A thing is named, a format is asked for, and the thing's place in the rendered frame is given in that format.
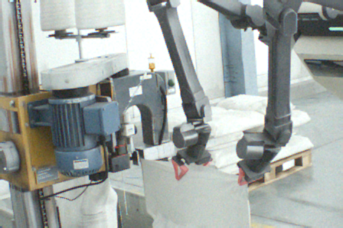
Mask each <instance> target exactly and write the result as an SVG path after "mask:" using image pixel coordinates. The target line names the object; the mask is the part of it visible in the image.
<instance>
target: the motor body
mask: <svg viewBox="0 0 343 228"><path fill-rule="evenodd" d="M94 98H95V93H86V94H83V95H81V96H67V97H54V96H51V97H49V99H48V102H49V104H48V105H49V113H50V122H51V132H52V138H53V143H54V145H55V146H57V147H56V148H55V149H54V153H55V157H56V164H57V169H58V171H59V172H60V173H61V174H63V175H65V176H68V177H84V176H87V175H90V174H94V173H97V172H98V171H99V170H100V169H101V167H102V166H103V161H102V153H101V144H99V143H97V141H96V135H87V134H86V132H85V128H84V123H83V108H84V107H86V106H88V105H93V104H94V103H96V100H95V99H94Z"/></svg>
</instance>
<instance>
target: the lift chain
mask: <svg viewBox="0 0 343 228"><path fill-rule="evenodd" d="M20 1H21V0H15V11H16V12H15V15H16V21H17V22H16V25H17V30H18V32H17V36H18V49H19V56H20V59H21V64H20V66H21V75H22V86H23V88H24V89H23V91H24V96H30V89H29V86H30V85H29V80H28V69H27V67H28V65H27V61H26V59H25V58H26V50H25V34H24V31H23V21H22V14H21V3H20ZM17 6H19V7H17ZM18 11H19V12H18ZM19 15H20V17H18V16H19ZM19 20H20V21H19ZM19 25H21V27H19ZM20 30H21V31H20ZM20 34H21V35H22V36H20ZM21 45H22V46H21ZM21 49H22V50H21ZM22 54H23V55H22ZM23 64H24V65H23ZM24 73H25V75H24ZM25 83H27V84H25ZM26 87H27V89H26ZM26 92H28V93H27V94H26ZM40 194H41V195H40ZM42 197H44V191H43V188H40V189H38V198H39V206H40V208H41V209H40V211H41V216H42V218H41V220H42V224H43V228H49V226H48V221H47V211H46V207H45V201H42V200H41V198H42ZM42 202H43V204H41V203H42ZM43 211H44V212H43ZM44 220H45V221H44ZM45 224H46V225H45Z"/></svg>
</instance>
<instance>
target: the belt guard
mask: <svg viewBox="0 0 343 228"><path fill-rule="evenodd" d="M105 56H108V57H105ZM89 60H96V61H94V62H91V63H88V64H81V63H82V62H77V63H76V62H74V63H71V64H67V65H63V66H59V67H55V68H51V69H49V70H43V71H41V85H42V89H46V90H60V89H73V88H78V87H82V86H89V85H93V84H95V83H98V82H100V81H101V80H104V79H105V78H107V77H110V76H112V75H113V74H114V73H116V72H119V71H121V70H123V69H124V68H126V67H128V60H127V54H126V53H113V54H107V55H103V56H101V57H92V58H90V59H89Z"/></svg>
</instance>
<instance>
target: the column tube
mask: <svg viewBox="0 0 343 228"><path fill-rule="evenodd" d="M20 3H21V14H22V21H23V31H24V43H25V50H26V58H25V59H26V61H27V65H28V67H27V69H28V80H29V85H30V86H29V89H30V95H33V94H35V93H40V92H41V89H40V83H39V78H38V62H37V57H36V46H35V41H34V26H33V23H34V21H33V15H32V5H31V0H23V1H20ZM15 12H16V11H15V2H9V1H8V0H0V96H2V97H7V98H17V97H20V96H23V95H24V91H23V89H24V88H23V86H22V75H21V66H20V64H21V59H20V56H19V49H18V36H17V32H18V30H17V25H16V22H17V21H16V15H15ZM0 127H1V130H2V131H4V132H12V133H15V134H16V133H19V132H21V130H20V125H19V121H18V112H16V111H11V110H7V109H1V108H0ZM8 183H9V188H10V194H11V205H12V210H13V216H14V221H15V228H43V224H42V220H41V218H42V216H41V211H40V209H41V208H40V206H39V198H38V189H35V191H30V190H28V189H26V188H24V187H21V186H17V185H15V184H12V183H10V182H8ZM43 191H44V196H48V195H50V194H54V187H53V185H50V186H48V187H43ZM49 198H50V200H45V207H46V211H47V221H48V226H49V228H60V227H59V223H58V217H57V208H56V202H55V197H54V196H53V197H49Z"/></svg>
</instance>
